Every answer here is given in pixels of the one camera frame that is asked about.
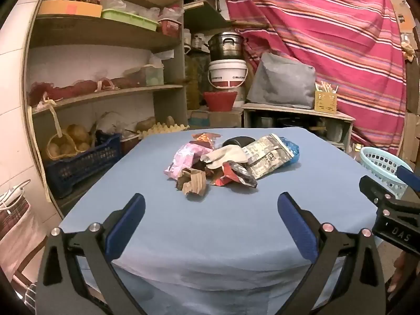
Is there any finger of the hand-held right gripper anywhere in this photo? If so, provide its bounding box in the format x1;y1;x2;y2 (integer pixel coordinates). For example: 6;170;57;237
359;175;396;209
395;165;420;192

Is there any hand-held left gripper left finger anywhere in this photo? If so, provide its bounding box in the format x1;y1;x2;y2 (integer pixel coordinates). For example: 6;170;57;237
34;193;146;315

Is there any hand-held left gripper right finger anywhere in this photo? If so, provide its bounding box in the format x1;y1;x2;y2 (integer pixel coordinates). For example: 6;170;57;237
277;192;387;315

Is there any light blue plastic basket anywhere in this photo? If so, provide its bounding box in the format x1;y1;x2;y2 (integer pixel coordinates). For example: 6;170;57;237
360;146;411;199

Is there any dark foil wrapper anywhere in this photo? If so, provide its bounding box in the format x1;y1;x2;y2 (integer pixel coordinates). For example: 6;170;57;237
231;166;258;189

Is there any silver printed packet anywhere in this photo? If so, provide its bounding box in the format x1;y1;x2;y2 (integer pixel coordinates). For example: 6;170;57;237
243;134;292;180

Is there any blue plastic wrapper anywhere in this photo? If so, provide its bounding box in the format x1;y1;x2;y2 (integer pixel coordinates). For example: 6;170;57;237
279;137;301;165

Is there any brown paper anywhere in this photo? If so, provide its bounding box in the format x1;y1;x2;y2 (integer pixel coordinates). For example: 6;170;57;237
176;167;208;197

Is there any red wrapper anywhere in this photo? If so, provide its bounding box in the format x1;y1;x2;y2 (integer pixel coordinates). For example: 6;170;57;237
210;161;237;187

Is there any pink plastic wrapper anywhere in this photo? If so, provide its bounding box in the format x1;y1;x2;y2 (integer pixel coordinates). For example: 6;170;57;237
163;141;214;180

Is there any beige wrapper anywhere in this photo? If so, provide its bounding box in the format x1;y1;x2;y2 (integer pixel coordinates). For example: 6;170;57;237
200;146;246;169

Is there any black patterned wallet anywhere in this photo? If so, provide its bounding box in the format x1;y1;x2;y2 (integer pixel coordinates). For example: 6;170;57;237
222;135;256;148

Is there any orange snack packet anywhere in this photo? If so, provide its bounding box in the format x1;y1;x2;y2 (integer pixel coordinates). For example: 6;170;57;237
191;132;221;148

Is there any person's right hand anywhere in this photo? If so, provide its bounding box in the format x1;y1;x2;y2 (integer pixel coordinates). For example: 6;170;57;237
386;253;409;294

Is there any blue tablecloth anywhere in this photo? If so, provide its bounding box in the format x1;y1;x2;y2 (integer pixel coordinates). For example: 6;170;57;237
59;127;384;315

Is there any blue plastic crate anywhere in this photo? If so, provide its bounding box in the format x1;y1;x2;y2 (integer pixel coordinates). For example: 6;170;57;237
44;133;123;199

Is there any yellow egg tray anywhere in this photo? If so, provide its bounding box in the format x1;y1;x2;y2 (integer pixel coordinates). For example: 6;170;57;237
138;122;190;140

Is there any wicker basket of potatoes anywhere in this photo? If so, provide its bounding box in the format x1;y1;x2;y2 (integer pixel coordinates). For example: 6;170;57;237
45;124;93;162

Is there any yellow utensil holder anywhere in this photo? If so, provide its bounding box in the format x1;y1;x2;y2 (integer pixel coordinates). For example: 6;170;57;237
314;80;338;115

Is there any large potato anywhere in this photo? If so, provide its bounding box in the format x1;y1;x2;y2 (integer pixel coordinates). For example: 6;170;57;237
136;117;156;132

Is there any low wooden cabinet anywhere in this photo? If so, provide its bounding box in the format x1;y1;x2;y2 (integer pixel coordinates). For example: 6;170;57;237
241;102;356;148

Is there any cardboard box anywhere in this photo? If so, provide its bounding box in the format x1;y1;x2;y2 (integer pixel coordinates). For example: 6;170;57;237
188;108;243;128

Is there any grey fabric bag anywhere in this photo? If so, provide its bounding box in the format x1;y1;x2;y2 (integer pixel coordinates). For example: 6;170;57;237
246;52;316;109

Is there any red woven bowl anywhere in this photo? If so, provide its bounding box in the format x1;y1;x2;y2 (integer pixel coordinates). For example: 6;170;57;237
202;91;238;112

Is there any red mesh bag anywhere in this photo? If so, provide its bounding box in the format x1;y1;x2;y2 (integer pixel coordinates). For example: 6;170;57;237
28;80;99;106

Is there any clear plastic container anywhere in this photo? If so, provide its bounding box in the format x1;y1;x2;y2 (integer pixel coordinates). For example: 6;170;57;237
125;65;165;87

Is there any pink striped cloth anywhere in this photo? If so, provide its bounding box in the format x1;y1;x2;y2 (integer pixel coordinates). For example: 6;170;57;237
220;0;407;158

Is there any white plastic bucket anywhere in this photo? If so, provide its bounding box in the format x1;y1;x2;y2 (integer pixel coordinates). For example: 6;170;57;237
207;60;248;90

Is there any brown cardboard carton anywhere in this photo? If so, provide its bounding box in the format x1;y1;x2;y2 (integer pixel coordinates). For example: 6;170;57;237
389;0;416;33

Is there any steel cooking pot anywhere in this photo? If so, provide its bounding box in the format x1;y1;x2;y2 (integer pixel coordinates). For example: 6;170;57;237
207;32;247;62

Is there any wooden shelf unit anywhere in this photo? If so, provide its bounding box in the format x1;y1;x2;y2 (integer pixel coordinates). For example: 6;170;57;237
21;0;189;217

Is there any red plastic container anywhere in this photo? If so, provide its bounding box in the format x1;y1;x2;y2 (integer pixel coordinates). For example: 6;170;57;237
157;19;182;38

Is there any green plastic tray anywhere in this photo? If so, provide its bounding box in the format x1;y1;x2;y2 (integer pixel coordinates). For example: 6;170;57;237
101;8;159;31

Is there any orange flat box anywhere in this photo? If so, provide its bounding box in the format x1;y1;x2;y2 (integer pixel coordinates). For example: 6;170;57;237
39;0;103;18

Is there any white handled bag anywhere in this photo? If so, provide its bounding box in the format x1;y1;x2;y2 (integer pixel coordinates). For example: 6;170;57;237
0;180;32;237

